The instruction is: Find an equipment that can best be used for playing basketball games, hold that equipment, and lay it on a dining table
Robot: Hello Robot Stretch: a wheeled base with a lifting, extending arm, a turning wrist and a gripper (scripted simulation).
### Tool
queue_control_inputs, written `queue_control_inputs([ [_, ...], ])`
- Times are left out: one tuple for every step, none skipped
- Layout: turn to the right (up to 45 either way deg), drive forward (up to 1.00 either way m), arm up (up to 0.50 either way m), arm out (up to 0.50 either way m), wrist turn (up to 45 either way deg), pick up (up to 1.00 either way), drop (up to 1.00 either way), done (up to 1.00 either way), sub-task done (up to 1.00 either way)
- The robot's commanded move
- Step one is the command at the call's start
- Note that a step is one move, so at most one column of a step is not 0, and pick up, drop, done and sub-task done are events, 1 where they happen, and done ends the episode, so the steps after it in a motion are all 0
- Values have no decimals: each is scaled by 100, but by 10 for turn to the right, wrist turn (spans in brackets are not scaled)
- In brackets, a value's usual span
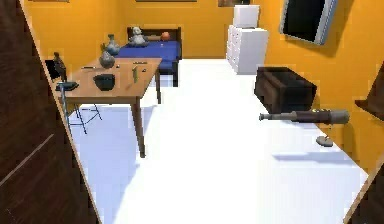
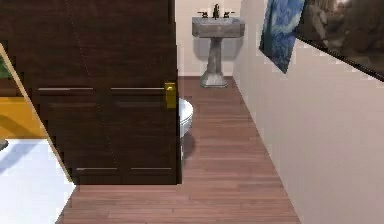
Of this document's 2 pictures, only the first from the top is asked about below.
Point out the orange basketball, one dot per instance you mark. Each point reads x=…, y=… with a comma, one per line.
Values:
x=165, y=36

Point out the brown wooden table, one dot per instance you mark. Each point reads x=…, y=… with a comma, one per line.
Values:
x=120, y=91

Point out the white chest of drawers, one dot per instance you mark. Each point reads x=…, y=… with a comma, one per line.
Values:
x=248, y=50

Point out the brown cylinder pillow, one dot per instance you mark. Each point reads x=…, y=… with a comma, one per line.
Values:
x=154, y=37

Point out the grey white teddy bear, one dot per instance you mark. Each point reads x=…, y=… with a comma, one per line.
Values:
x=137, y=37

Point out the black bowl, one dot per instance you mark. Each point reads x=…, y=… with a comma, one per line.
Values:
x=104, y=82

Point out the dark brown open box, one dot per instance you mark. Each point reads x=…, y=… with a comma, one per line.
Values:
x=283, y=91

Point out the grey blue vase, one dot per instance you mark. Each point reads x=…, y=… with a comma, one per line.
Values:
x=113, y=48
x=106, y=60

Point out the white box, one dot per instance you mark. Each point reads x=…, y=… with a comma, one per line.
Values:
x=246, y=16

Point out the thin dark pen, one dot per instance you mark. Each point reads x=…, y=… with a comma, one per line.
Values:
x=89, y=67

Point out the dark grey baseball bat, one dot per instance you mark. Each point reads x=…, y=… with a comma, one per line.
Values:
x=310, y=116

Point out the small grey brown lump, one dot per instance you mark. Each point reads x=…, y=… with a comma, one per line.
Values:
x=324, y=141

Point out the black chair with metal legs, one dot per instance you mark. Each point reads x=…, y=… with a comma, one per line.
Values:
x=60, y=71

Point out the dark brown room door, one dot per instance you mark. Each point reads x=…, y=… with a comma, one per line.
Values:
x=26, y=133

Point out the dark brown wooden panel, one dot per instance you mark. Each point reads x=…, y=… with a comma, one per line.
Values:
x=371, y=203

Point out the blue bed with dark frame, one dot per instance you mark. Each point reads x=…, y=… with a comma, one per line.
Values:
x=150, y=51

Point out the brown framed wall picture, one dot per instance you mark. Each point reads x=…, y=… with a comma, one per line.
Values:
x=233, y=2

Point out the wall television with grey frame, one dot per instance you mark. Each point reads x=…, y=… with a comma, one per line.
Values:
x=305, y=18

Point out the dark framed wall picture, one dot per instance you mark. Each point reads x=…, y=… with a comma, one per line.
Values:
x=49, y=0

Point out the dark brown wall shelf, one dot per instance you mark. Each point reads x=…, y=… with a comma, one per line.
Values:
x=375, y=96

